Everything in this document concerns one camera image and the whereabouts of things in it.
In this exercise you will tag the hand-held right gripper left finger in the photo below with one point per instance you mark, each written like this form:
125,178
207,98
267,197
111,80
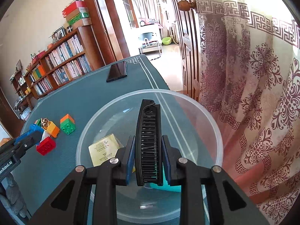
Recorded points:
130,161

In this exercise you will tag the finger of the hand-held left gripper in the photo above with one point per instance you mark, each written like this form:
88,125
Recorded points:
28,139

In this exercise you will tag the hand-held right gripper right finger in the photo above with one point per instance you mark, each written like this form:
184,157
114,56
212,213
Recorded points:
165,161

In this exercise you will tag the blue toy block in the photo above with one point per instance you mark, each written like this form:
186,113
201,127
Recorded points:
35,128

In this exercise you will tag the red toy block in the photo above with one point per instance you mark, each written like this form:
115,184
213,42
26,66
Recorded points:
46,146

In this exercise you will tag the black folding comb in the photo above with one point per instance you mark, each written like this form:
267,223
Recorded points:
148,145

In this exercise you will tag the clear plastic bowl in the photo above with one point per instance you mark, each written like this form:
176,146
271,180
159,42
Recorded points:
194,126

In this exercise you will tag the person's left hand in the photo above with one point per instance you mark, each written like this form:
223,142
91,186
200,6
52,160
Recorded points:
13,196

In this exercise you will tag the orange and yellow toy block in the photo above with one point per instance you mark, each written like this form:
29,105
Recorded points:
53,130

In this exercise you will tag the orange and green toy block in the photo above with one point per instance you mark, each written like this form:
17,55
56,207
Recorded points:
67,125

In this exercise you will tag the small wooden shelf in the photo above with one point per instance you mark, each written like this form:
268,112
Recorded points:
22,91

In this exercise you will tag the pink box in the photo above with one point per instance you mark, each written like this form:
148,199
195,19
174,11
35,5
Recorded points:
41,55

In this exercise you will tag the black smartphone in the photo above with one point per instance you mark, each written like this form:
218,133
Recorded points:
117,72

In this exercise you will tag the large wooden bookshelf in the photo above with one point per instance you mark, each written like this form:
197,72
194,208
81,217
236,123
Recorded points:
68,58

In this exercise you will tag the patterned curtain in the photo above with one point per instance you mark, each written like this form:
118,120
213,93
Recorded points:
246,86

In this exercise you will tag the wooden door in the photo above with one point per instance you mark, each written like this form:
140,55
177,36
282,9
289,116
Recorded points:
185,51

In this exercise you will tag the green plastic basin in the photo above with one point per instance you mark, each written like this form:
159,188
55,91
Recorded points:
166,41

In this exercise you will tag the white appliance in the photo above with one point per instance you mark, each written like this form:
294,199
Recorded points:
148,38

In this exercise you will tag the cardboard box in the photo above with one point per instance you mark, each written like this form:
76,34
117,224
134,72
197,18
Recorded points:
82,23

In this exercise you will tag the red box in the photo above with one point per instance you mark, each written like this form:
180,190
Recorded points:
73,7

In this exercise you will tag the wooden door knob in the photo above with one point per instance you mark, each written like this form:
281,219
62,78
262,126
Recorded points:
185,5

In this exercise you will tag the beige window curtains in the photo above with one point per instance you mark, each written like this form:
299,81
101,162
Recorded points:
147,2

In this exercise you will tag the film strip picture frame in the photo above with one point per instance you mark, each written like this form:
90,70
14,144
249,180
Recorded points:
59,32

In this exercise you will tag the wooden door frame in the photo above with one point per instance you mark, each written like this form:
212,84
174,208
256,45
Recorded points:
103,21

